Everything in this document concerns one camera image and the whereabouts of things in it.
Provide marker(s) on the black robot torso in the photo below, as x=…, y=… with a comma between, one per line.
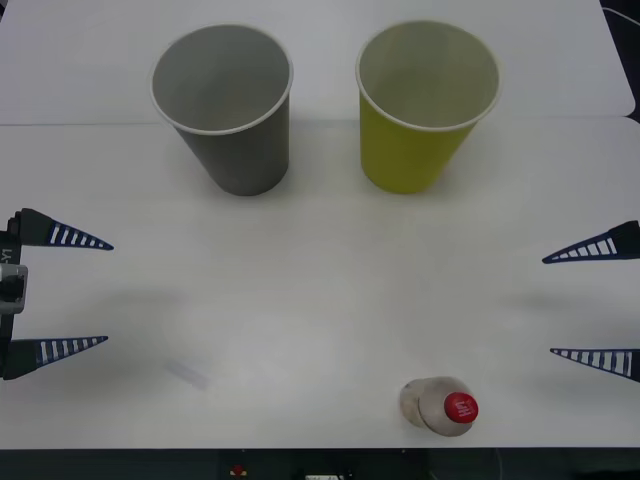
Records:
x=125, y=465

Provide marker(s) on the clear plastic bottle red cap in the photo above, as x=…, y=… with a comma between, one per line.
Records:
x=430, y=405

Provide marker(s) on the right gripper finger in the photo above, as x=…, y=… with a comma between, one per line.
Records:
x=615, y=361
x=620, y=240

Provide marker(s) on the yellow-green plastic waste bin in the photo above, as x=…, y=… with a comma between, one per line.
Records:
x=400, y=160

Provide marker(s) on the grey plastic waste bin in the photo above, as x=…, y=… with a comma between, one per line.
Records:
x=235, y=155

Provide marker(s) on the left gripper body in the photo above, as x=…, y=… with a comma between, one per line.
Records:
x=12, y=247

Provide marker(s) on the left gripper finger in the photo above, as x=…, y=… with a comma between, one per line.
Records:
x=25, y=357
x=40, y=231

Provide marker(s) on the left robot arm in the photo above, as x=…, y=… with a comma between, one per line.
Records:
x=12, y=290

